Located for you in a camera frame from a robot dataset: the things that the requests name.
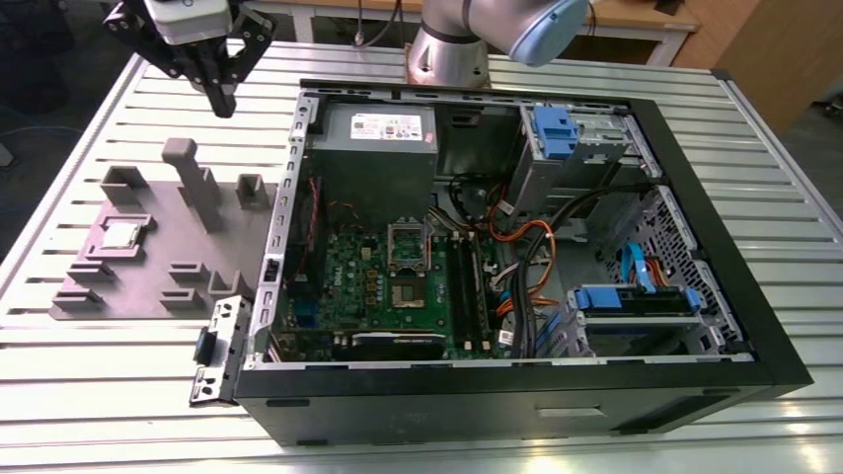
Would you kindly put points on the grey power supply unit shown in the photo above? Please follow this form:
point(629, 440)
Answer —
point(368, 187)

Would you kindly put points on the black graphics card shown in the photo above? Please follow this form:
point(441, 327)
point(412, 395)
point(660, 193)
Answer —
point(395, 345)

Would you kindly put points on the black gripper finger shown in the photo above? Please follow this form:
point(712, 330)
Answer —
point(134, 29)
point(256, 29)

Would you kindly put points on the wooden desk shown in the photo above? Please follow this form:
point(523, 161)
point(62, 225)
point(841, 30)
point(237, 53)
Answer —
point(659, 22)

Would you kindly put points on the CPU socket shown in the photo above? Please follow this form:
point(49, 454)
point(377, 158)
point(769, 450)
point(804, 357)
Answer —
point(411, 295)

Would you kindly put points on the metal disk bay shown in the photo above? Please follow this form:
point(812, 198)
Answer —
point(641, 320)

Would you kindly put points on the black PC case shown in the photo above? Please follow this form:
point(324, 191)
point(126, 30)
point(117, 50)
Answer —
point(460, 410)

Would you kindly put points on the silver CPU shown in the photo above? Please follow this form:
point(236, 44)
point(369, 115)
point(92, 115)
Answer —
point(120, 234)

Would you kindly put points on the green motherboard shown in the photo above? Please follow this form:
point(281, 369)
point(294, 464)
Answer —
point(348, 257)

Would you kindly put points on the grey parts rack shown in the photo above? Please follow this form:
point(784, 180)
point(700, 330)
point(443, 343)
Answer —
point(170, 257)

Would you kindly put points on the blue drive bay latch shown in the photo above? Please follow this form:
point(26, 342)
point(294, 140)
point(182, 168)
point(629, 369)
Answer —
point(553, 133)

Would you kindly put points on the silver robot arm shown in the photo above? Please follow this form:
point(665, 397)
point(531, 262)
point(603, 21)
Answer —
point(448, 59)

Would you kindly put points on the brown wooden cabinet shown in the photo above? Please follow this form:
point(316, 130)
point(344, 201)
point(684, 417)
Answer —
point(776, 59)

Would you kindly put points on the hard disk in blue carrier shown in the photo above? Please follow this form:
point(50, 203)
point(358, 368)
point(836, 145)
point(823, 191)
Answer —
point(601, 298)

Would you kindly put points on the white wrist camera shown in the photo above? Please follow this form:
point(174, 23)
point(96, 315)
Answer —
point(190, 22)

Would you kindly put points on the black chair base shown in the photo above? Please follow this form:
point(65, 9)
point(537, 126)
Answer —
point(831, 106)

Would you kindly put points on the blue board connector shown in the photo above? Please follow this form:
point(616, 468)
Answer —
point(308, 313)

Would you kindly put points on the RAM slot with white clips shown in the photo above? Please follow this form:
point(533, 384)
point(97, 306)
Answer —
point(464, 281)

